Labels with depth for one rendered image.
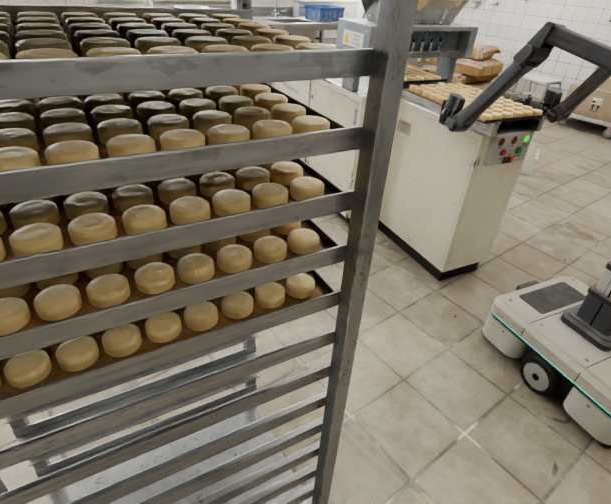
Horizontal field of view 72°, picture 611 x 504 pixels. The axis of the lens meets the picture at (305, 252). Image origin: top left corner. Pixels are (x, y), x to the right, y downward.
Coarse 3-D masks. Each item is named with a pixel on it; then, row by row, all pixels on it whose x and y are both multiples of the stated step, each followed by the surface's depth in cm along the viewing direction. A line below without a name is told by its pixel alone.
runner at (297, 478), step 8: (312, 464) 103; (296, 472) 101; (304, 472) 101; (312, 472) 99; (280, 480) 99; (288, 480) 99; (296, 480) 97; (304, 480) 99; (264, 488) 97; (272, 488) 98; (280, 488) 95; (288, 488) 97; (256, 496) 96; (264, 496) 93; (272, 496) 95
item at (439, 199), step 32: (416, 128) 222; (512, 128) 196; (416, 160) 227; (448, 160) 206; (480, 160) 193; (384, 192) 259; (416, 192) 233; (448, 192) 211; (480, 192) 205; (384, 224) 272; (416, 224) 238; (448, 224) 215; (480, 224) 219; (416, 256) 249; (448, 256) 222; (480, 256) 235
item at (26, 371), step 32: (256, 288) 69; (288, 288) 70; (160, 320) 62; (192, 320) 62; (224, 320) 65; (32, 352) 55; (64, 352) 56; (96, 352) 57; (128, 352) 58; (0, 384) 53; (32, 384) 53
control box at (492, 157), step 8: (496, 136) 185; (504, 136) 187; (512, 136) 189; (520, 136) 192; (496, 144) 187; (504, 144) 190; (512, 144) 192; (520, 144) 194; (528, 144) 197; (488, 152) 190; (496, 152) 190; (512, 152) 195; (520, 152) 198; (488, 160) 191; (496, 160) 193; (512, 160) 198; (520, 160) 201
